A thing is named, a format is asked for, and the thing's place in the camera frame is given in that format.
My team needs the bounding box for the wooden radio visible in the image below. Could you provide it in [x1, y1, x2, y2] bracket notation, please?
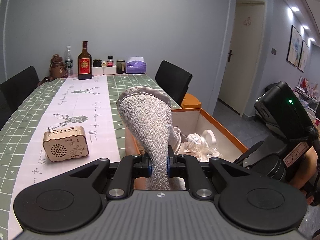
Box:
[42, 126, 89, 162]

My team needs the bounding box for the brown liquor bottle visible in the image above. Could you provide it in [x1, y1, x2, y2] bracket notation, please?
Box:
[78, 41, 92, 80]

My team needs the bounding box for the small red label bottle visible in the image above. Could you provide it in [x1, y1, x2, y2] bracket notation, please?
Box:
[106, 56, 114, 67]

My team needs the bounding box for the black lid jar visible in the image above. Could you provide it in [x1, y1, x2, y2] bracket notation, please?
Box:
[93, 59, 102, 67]

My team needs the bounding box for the clear water bottle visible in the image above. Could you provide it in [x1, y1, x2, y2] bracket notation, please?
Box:
[65, 46, 73, 76]

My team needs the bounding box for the clear bag of white items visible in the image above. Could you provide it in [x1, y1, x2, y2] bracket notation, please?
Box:
[178, 129, 223, 162]

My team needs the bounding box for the black chair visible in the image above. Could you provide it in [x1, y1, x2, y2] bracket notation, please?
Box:
[0, 91, 12, 129]
[155, 60, 193, 105]
[1, 66, 39, 112]

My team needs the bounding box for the brown bear canister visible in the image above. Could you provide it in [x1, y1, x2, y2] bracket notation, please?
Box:
[37, 54, 68, 87]

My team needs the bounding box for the cream room door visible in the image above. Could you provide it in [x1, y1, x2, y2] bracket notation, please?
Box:
[219, 0, 267, 115]

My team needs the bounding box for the white box stand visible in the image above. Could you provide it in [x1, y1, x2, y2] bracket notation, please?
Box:
[92, 65, 117, 75]

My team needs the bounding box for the orange plastic stool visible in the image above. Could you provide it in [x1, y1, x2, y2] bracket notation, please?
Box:
[181, 93, 202, 108]

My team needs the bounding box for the dark glass jar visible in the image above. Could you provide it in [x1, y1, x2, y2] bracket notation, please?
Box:
[116, 60, 126, 74]

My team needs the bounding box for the purple tissue pack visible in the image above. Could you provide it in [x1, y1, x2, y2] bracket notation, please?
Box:
[126, 56, 146, 74]

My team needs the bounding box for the framed wall picture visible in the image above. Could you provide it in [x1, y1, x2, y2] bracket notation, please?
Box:
[298, 40, 309, 72]
[286, 25, 303, 67]

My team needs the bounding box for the orange cardboard box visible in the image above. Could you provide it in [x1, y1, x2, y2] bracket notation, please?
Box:
[125, 107, 249, 190]

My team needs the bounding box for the black chair right side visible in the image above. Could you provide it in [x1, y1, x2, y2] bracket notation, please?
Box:
[155, 60, 193, 105]

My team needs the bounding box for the black chair near left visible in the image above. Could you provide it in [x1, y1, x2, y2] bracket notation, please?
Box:
[0, 91, 12, 129]

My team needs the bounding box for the small tape roll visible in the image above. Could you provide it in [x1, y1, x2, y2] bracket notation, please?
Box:
[101, 61, 107, 68]

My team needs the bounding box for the person's right hand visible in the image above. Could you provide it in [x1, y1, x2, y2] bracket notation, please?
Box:
[289, 147, 318, 196]

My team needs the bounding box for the grey waffle towel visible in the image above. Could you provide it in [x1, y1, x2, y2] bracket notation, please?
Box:
[117, 87, 185, 191]

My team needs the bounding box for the green grid tablecloth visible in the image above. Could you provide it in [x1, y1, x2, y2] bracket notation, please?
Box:
[0, 73, 182, 240]

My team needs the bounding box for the black chair far left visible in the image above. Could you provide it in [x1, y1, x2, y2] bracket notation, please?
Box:
[1, 66, 39, 112]

